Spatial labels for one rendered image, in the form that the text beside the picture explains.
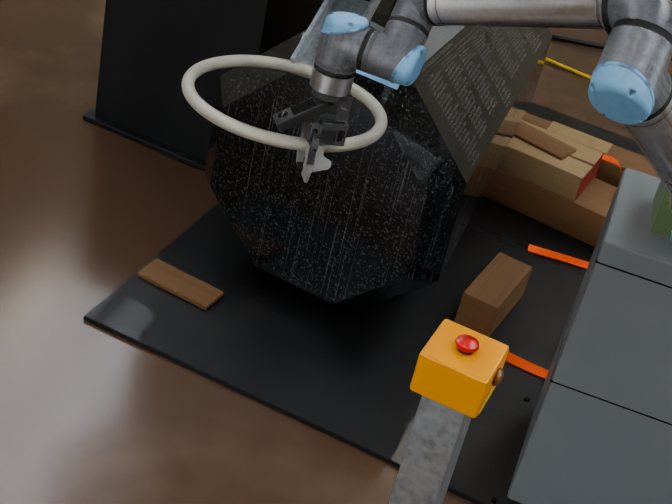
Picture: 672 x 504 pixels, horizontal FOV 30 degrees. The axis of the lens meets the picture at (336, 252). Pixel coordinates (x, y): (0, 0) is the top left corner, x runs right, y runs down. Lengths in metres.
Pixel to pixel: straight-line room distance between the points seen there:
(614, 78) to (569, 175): 2.27
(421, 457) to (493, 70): 1.95
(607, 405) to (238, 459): 0.95
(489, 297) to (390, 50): 1.45
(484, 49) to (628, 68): 1.70
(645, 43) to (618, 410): 1.19
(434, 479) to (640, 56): 0.81
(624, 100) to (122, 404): 1.74
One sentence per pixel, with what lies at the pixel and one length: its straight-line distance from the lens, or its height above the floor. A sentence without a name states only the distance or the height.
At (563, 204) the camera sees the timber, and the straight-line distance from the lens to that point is 4.52.
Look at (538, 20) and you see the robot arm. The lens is 2.45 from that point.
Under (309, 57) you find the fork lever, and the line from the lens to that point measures 3.23.
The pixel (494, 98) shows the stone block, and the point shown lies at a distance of 3.83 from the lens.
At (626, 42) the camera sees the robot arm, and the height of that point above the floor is 1.49.
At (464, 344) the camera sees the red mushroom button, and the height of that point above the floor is 1.10.
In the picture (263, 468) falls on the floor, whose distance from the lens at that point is 3.31.
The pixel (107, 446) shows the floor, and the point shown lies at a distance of 3.31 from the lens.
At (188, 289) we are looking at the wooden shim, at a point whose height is 0.03.
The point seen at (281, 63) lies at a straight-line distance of 3.16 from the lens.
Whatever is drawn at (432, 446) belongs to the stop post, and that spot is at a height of 0.89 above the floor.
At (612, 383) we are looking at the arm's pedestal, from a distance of 3.13.
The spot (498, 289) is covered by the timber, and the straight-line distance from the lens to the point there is 3.94.
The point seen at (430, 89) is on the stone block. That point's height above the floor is 0.78.
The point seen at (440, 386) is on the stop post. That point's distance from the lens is 2.04.
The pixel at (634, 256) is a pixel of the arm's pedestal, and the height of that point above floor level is 0.84.
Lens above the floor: 2.30
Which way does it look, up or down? 34 degrees down
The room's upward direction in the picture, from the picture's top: 13 degrees clockwise
